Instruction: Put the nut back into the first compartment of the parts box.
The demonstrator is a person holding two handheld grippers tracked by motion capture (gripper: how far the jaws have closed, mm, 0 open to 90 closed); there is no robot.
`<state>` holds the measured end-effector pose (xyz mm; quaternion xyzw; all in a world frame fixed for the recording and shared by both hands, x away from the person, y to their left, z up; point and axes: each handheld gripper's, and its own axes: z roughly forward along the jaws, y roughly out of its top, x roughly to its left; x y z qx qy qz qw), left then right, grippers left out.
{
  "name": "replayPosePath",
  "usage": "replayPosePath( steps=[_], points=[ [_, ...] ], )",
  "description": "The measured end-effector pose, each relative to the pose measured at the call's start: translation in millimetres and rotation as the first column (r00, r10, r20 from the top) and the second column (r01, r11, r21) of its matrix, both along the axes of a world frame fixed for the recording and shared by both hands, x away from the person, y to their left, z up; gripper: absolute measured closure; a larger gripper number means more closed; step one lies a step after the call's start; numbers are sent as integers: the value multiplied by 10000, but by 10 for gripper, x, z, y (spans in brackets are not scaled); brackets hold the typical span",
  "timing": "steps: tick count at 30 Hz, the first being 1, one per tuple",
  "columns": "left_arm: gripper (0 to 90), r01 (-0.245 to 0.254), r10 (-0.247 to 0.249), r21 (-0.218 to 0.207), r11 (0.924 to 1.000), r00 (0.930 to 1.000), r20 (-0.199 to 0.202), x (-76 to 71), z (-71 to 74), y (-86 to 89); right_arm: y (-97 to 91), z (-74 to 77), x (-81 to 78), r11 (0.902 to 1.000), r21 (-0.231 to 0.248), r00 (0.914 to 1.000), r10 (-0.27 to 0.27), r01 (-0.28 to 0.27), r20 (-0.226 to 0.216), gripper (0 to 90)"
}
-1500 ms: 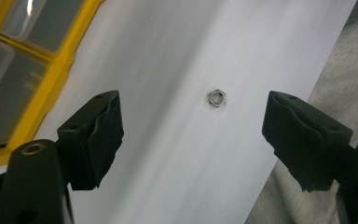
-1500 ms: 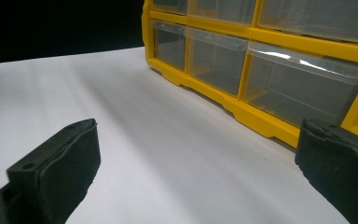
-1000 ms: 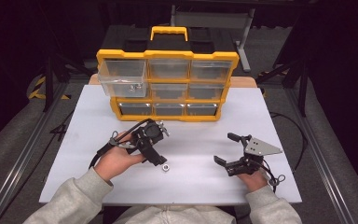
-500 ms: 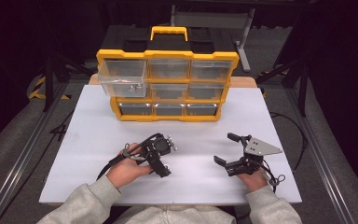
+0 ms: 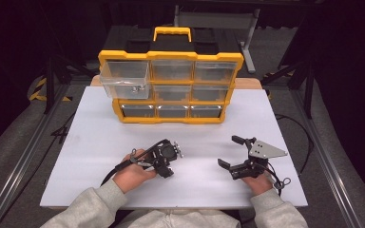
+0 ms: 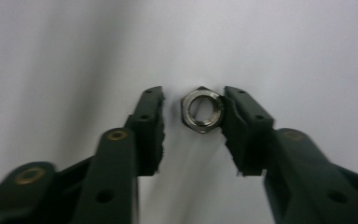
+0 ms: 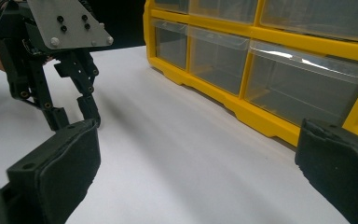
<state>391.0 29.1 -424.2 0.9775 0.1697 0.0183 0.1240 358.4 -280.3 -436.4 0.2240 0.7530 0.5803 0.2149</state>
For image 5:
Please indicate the yellow black drawer organizer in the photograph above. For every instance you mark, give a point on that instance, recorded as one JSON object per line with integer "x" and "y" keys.
{"x": 172, "y": 55}

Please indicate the person's left hand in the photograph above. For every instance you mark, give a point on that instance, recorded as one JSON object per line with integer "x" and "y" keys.
{"x": 133, "y": 174}

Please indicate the metal floor rail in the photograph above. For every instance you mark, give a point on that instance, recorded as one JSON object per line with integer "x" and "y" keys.
{"x": 326, "y": 161}
{"x": 22, "y": 161}

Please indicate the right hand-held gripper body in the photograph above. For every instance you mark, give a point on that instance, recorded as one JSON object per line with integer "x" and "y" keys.
{"x": 264, "y": 151}

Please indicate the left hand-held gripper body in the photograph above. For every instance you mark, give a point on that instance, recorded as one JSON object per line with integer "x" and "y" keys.
{"x": 161, "y": 156}

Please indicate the person's right hand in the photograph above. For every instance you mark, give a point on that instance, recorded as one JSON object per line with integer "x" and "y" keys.
{"x": 258, "y": 185}

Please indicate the clear plastic drawer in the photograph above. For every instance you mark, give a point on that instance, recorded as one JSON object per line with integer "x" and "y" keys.
{"x": 125, "y": 76}

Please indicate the person's grey sweater torso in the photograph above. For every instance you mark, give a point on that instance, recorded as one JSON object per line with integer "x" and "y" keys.
{"x": 177, "y": 220}

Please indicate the grey metal stand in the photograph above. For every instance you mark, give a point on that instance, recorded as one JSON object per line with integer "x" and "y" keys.
{"x": 248, "y": 41}

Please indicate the black tripod stand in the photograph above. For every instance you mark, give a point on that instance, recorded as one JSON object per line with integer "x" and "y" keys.
{"x": 309, "y": 85}
{"x": 49, "y": 82}

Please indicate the set of closed clear drawers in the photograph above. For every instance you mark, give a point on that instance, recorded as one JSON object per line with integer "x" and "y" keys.
{"x": 215, "y": 72}

